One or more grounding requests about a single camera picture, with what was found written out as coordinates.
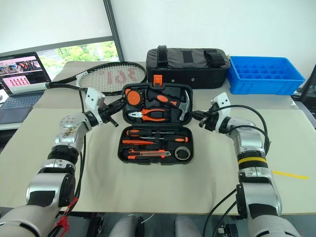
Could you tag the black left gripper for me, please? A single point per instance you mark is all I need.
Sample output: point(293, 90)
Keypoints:
point(106, 114)

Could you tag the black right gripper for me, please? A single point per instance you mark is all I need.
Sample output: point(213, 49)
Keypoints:
point(211, 119)

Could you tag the long orange black screwdriver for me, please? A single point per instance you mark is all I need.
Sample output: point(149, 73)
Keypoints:
point(132, 132)

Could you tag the short orange black screwdriver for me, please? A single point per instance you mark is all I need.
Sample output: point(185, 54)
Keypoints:
point(180, 139)

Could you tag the orange test pen screwdriver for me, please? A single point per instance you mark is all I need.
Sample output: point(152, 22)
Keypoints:
point(133, 142)

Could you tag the black electrical tape roll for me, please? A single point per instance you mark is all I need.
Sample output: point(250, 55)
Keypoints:
point(176, 153)

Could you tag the orange black utility knife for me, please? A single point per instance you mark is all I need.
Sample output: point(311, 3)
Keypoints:
point(148, 154)

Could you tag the black plastic tool case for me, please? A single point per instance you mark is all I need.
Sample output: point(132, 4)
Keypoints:
point(156, 163)

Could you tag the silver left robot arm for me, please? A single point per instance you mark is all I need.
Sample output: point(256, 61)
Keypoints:
point(71, 138)

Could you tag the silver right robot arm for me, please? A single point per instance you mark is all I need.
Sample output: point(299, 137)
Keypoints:
point(249, 138)

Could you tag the orange black tape measure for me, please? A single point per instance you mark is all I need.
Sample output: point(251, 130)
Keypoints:
point(133, 97)

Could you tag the black fabric bag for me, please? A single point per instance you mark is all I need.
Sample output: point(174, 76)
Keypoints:
point(172, 81)

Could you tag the black tennis racket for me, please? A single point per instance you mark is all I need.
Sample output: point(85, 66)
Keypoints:
point(61, 85)

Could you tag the blue plastic divided crate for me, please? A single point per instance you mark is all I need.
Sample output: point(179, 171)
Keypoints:
point(264, 86)

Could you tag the yellow tape strip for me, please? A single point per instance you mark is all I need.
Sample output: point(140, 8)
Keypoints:
point(290, 174)

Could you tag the open laptop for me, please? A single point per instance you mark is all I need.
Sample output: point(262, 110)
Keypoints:
point(19, 66)

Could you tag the grey rounded shape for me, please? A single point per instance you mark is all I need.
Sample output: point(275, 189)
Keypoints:
point(126, 228)
point(187, 228)

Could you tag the black office chair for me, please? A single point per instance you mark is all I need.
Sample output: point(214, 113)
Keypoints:
point(309, 93)

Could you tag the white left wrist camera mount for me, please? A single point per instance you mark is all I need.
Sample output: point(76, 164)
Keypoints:
point(92, 98)

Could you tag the dark window frame post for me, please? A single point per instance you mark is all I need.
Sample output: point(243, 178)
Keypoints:
point(113, 29)

